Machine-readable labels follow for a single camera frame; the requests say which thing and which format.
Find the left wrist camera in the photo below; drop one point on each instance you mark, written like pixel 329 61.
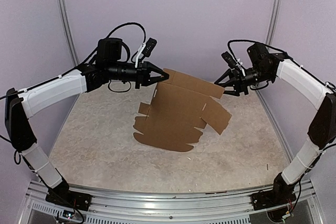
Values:
pixel 144 51

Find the left aluminium frame post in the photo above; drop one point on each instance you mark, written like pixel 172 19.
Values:
pixel 67 31

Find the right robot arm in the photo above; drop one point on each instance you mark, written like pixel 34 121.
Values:
pixel 251 63

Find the front aluminium rail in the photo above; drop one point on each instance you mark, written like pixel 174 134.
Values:
pixel 113 206

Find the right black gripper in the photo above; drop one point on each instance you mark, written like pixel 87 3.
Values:
pixel 237 77

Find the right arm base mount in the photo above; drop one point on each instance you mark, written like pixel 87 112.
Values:
pixel 267 198

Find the brown cardboard box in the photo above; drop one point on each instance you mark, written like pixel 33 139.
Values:
pixel 181 107

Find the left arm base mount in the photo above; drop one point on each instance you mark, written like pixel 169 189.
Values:
pixel 72 199

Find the right aluminium frame post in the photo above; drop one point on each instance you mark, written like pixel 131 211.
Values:
pixel 273 21

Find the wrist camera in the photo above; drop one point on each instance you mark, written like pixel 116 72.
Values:
pixel 233 63
pixel 144 51

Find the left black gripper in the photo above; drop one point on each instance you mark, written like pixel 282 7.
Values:
pixel 143 73

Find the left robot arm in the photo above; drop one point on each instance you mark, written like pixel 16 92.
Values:
pixel 106 65

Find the aluminium frame post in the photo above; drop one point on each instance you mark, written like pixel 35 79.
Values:
pixel 273 21
pixel 67 31

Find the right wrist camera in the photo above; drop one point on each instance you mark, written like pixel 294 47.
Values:
pixel 233 63

